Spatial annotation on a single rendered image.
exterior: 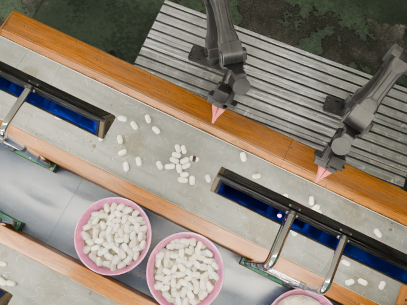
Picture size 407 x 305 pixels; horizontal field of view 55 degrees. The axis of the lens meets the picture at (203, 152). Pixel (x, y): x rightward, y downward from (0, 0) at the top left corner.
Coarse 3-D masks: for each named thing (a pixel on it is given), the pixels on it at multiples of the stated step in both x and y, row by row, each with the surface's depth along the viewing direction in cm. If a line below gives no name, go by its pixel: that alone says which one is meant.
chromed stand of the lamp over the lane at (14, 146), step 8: (32, 80) 113; (24, 88) 111; (32, 88) 112; (24, 96) 110; (16, 104) 110; (8, 112) 109; (16, 112) 110; (8, 120) 108; (0, 128) 108; (8, 128) 109; (0, 136) 110; (8, 136) 111; (8, 144) 135; (16, 144) 117; (16, 152) 147; (24, 152) 125; (32, 152) 128; (32, 160) 147; (40, 160) 136; (48, 168) 146; (56, 168) 148
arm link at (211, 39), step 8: (208, 0) 132; (208, 8) 135; (208, 16) 139; (208, 24) 142; (208, 32) 145; (216, 32) 144; (208, 40) 147; (216, 40) 146; (208, 48) 149; (216, 48) 149; (208, 56) 152; (216, 56) 152
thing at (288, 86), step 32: (160, 32) 170; (192, 32) 168; (160, 64) 164; (192, 64) 166; (256, 64) 166; (288, 64) 166; (320, 64) 167; (256, 96) 162; (288, 96) 163; (320, 96) 163; (288, 128) 159; (320, 128) 160; (384, 128) 161; (352, 160) 157; (384, 160) 157
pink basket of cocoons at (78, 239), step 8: (104, 200) 139; (112, 200) 140; (120, 200) 141; (128, 200) 139; (88, 208) 138; (96, 208) 141; (136, 208) 141; (88, 216) 140; (144, 216) 139; (80, 224) 137; (80, 232) 138; (80, 240) 138; (80, 248) 136; (80, 256) 134; (144, 256) 134; (88, 264) 134; (136, 264) 134; (96, 272) 132; (104, 272) 133; (112, 272) 134; (120, 272) 133
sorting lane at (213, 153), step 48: (0, 48) 155; (0, 96) 150; (96, 96) 152; (96, 144) 147; (144, 144) 148; (192, 144) 148; (192, 192) 144; (288, 192) 145; (288, 240) 141; (384, 240) 142; (384, 288) 138
